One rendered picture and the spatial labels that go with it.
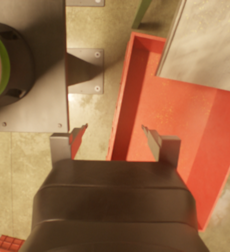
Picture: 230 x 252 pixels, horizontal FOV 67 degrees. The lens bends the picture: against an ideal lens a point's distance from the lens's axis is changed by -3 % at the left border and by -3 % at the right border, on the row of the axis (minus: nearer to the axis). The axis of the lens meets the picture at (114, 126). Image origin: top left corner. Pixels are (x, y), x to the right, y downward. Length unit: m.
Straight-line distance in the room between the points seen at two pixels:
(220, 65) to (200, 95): 0.34
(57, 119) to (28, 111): 0.06
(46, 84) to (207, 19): 0.33
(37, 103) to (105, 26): 0.99
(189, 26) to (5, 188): 1.70
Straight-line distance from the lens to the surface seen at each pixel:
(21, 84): 0.35
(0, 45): 0.31
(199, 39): 0.43
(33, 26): 0.38
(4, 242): 2.11
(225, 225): 2.11
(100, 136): 1.34
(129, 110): 0.73
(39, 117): 0.38
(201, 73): 0.47
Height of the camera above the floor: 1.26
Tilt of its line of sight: 74 degrees down
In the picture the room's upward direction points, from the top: 179 degrees clockwise
